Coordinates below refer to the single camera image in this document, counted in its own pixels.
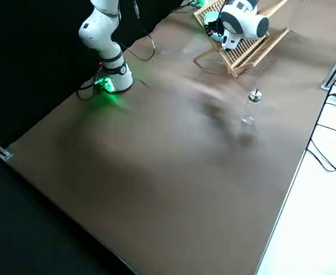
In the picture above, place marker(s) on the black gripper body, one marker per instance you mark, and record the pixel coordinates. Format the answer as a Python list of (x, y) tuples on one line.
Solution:
[(217, 27)]

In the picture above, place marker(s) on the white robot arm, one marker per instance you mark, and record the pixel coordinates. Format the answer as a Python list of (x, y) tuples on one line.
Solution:
[(107, 51)]

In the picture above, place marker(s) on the wooden dish rack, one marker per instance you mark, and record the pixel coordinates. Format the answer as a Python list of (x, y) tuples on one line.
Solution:
[(248, 54)]

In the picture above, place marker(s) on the clear bottle silver cap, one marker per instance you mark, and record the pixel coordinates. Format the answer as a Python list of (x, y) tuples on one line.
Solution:
[(254, 97)]

